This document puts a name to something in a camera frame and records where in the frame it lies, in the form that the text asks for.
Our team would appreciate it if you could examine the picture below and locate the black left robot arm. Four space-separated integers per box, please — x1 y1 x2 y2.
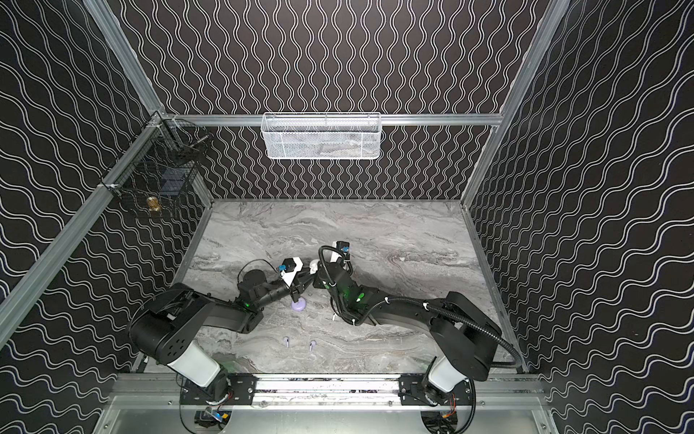
128 269 314 397

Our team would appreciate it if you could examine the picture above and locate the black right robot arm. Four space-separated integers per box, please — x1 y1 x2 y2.
310 260 522 393

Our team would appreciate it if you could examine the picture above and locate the purple earbud charging case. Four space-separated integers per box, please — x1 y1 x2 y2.
291 297 307 312

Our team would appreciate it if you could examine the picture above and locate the brass fitting in basket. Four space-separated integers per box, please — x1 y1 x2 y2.
146 196 162 213

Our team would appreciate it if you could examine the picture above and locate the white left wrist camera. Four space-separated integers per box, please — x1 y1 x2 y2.
278 257 303 288

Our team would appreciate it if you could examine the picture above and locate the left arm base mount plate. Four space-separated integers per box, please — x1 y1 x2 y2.
179 374 258 406

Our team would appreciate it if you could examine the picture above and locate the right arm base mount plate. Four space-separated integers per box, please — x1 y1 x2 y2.
397 374 476 407

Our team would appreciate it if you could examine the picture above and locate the white mesh wire basket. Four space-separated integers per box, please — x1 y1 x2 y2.
260 112 383 160

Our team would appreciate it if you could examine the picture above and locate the black wire basket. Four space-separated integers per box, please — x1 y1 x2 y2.
105 112 213 221

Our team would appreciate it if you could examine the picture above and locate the aluminium front rail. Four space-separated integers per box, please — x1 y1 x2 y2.
110 374 546 412

